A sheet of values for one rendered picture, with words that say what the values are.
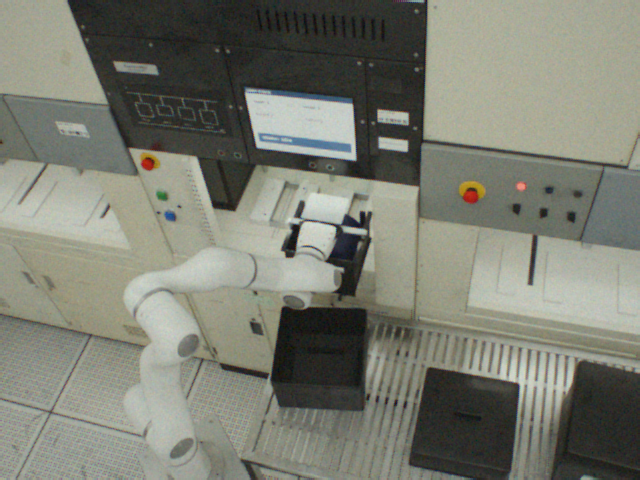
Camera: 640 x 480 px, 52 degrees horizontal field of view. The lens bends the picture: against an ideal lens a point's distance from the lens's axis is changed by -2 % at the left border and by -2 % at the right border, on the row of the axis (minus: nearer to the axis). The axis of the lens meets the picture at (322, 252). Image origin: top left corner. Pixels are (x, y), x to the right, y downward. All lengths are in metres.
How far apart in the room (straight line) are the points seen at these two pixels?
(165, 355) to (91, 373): 1.89
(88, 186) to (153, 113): 0.99
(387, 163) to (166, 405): 0.83
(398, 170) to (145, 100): 0.71
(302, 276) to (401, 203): 0.34
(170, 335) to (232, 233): 1.06
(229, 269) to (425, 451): 0.83
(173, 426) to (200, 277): 0.43
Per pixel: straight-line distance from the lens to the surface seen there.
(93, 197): 2.81
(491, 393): 2.11
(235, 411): 3.08
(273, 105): 1.76
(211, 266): 1.51
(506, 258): 2.36
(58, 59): 2.00
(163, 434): 1.76
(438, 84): 1.61
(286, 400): 2.16
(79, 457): 3.22
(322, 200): 1.99
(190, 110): 1.88
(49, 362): 3.51
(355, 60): 1.60
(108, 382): 3.33
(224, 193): 2.50
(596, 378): 2.03
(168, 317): 1.50
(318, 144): 1.81
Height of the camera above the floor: 2.74
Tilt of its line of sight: 52 degrees down
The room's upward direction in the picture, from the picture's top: 8 degrees counter-clockwise
